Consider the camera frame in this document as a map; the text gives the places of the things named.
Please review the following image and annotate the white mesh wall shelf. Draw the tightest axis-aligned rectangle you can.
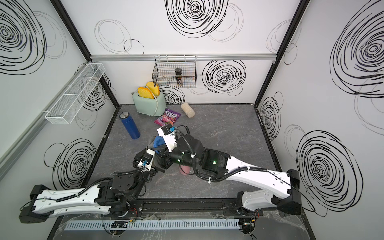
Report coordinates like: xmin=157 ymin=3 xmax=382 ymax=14
xmin=45 ymin=63 xmax=106 ymax=125

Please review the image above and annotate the white slotted cable duct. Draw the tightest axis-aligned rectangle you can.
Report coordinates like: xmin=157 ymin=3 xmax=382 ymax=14
xmin=64 ymin=219 xmax=241 ymax=232

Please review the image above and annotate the mint green toaster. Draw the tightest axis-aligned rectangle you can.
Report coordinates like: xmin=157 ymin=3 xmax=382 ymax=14
xmin=133 ymin=92 xmax=167 ymax=117

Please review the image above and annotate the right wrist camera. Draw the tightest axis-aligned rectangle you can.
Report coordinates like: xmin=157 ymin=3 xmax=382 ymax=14
xmin=157 ymin=124 xmax=177 ymax=153

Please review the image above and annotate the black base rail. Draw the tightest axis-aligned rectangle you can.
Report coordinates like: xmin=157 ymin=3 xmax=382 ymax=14
xmin=56 ymin=195 xmax=302 ymax=217

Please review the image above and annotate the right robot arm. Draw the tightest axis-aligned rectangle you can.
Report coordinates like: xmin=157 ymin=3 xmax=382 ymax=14
xmin=157 ymin=124 xmax=302 ymax=215

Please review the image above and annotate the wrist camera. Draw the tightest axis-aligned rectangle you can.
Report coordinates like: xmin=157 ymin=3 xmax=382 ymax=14
xmin=157 ymin=124 xmax=177 ymax=153
xmin=133 ymin=149 xmax=156 ymax=171

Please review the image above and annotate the purple candy bag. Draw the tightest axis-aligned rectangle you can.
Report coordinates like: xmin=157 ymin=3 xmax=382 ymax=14
xmin=154 ymin=109 xmax=181 ymax=127

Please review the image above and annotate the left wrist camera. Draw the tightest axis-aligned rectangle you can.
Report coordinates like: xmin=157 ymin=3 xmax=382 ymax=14
xmin=133 ymin=149 xmax=156 ymax=171

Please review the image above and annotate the yellow toast slice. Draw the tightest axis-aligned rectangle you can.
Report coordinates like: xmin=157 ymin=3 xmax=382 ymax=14
xmin=138 ymin=87 xmax=155 ymax=99
xmin=146 ymin=81 xmax=160 ymax=97

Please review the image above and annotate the rear yellow toast slice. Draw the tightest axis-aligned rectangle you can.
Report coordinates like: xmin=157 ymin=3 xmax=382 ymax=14
xmin=146 ymin=81 xmax=160 ymax=97

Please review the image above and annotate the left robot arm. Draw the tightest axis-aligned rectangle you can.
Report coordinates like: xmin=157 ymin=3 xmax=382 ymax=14
xmin=19 ymin=153 xmax=168 ymax=224

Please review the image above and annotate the clear jar of oats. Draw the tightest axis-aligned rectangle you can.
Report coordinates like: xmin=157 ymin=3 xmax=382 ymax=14
xmin=181 ymin=102 xmax=196 ymax=118

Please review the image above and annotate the black wire basket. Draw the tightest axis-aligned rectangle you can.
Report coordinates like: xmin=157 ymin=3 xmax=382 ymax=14
xmin=152 ymin=55 xmax=197 ymax=88

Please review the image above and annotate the blue and grey cloth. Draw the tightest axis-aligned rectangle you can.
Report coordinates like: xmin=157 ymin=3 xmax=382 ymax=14
xmin=146 ymin=136 xmax=167 ymax=153

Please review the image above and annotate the dark spice bottle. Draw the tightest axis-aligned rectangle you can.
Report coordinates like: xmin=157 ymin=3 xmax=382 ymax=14
xmin=175 ymin=68 xmax=183 ymax=86

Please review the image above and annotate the pink thermos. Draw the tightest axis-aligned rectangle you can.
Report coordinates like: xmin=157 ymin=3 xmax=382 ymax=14
xmin=179 ymin=165 xmax=191 ymax=176

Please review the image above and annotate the front yellow toast slice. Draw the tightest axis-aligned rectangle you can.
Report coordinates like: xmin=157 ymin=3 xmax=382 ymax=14
xmin=138 ymin=87 xmax=155 ymax=99

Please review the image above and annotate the blue thermos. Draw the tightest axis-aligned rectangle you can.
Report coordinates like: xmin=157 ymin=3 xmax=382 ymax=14
xmin=119 ymin=112 xmax=141 ymax=140

